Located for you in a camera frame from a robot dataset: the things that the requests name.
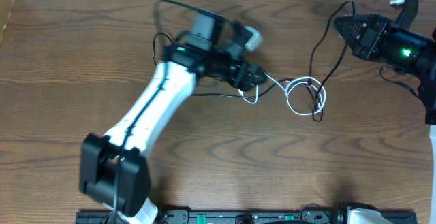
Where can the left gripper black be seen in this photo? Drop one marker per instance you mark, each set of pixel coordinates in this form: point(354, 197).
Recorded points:
point(240, 75)

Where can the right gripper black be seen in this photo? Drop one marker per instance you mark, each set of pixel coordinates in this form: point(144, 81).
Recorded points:
point(369, 38)

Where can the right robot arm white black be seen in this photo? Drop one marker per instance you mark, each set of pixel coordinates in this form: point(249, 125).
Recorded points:
point(411, 53)

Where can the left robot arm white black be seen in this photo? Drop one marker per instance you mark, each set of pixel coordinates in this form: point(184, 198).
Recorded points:
point(113, 167)

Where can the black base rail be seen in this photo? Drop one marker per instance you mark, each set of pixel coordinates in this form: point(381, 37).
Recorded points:
point(311, 213)

